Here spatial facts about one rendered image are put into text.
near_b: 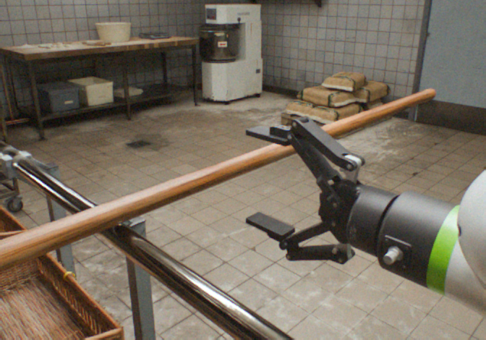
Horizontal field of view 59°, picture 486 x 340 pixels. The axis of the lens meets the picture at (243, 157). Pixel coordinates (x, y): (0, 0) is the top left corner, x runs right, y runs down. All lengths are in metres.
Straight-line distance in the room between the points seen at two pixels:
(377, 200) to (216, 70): 5.51
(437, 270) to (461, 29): 4.94
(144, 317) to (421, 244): 0.84
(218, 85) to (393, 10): 2.39
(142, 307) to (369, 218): 0.78
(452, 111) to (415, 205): 4.99
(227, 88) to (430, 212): 5.60
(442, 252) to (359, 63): 5.51
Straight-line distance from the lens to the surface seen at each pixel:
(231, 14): 5.99
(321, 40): 6.21
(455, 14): 5.36
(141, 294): 1.13
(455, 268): 0.45
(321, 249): 0.58
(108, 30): 5.57
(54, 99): 5.16
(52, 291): 1.49
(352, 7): 5.94
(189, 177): 0.60
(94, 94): 5.34
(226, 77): 5.95
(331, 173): 0.54
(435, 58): 5.45
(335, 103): 4.71
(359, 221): 0.49
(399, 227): 0.46
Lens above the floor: 1.44
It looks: 21 degrees down
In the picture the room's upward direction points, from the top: straight up
